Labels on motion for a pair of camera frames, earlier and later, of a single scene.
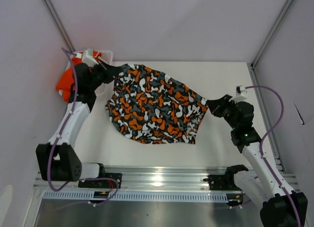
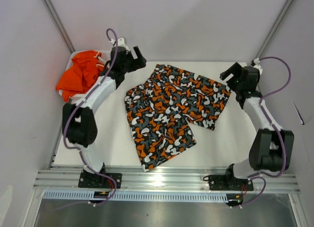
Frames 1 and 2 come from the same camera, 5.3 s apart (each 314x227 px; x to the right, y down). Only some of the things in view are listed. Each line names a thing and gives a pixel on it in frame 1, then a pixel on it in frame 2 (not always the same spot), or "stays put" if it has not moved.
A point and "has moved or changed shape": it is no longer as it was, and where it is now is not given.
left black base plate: [105, 180] stays put
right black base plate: [222, 182] stays put
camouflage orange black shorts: [146, 105] has moved or changed shape
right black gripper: [216, 106] → [236, 70]
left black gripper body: [98, 78] → [129, 64]
